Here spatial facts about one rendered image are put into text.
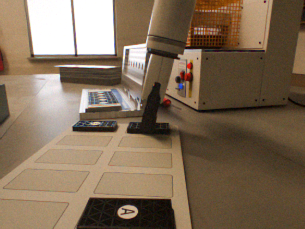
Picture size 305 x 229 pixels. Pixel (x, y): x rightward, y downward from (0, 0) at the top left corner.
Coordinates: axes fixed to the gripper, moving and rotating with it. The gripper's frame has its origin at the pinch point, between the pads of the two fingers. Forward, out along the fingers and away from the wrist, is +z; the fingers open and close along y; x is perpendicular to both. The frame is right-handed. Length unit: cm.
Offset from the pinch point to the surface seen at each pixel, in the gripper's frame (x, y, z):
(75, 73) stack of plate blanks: -51, -91, 8
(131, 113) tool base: -5.4, -14.7, 3.7
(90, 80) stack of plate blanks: -39, -86, 10
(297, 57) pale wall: 121, -172, -36
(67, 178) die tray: -10.1, 22.4, 4.7
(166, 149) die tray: 4.4, 11.0, 1.6
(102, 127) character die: -10.2, 1.8, 3.6
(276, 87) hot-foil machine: 41, -30, -12
